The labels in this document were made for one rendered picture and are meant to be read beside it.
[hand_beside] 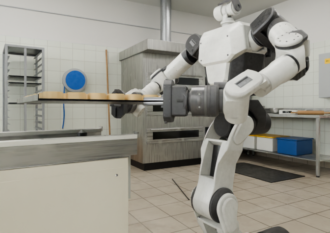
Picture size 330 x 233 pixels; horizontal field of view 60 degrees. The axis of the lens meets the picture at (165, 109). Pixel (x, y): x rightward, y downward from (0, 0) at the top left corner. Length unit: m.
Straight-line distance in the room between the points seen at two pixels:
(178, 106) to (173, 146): 3.95
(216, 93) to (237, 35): 0.50
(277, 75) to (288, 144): 4.20
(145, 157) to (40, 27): 2.70
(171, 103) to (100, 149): 0.23
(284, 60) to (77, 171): 0.64
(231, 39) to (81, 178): 0.78
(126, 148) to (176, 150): 3.94
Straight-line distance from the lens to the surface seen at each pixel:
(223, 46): 1.23
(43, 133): 1.06
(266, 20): 1.16
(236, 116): 0.80
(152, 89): 1.51
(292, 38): 0.93
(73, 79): 5.01
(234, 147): 1.23
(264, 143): 5.33
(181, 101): 0.78
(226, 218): 1.24
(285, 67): 0.87
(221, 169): 1.23
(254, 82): 0.77
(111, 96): 0.80
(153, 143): 4.54
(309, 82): 5.57
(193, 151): 4.96
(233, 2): 1.32
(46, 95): 0.75
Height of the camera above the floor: 0.98
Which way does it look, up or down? level
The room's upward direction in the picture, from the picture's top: straight up
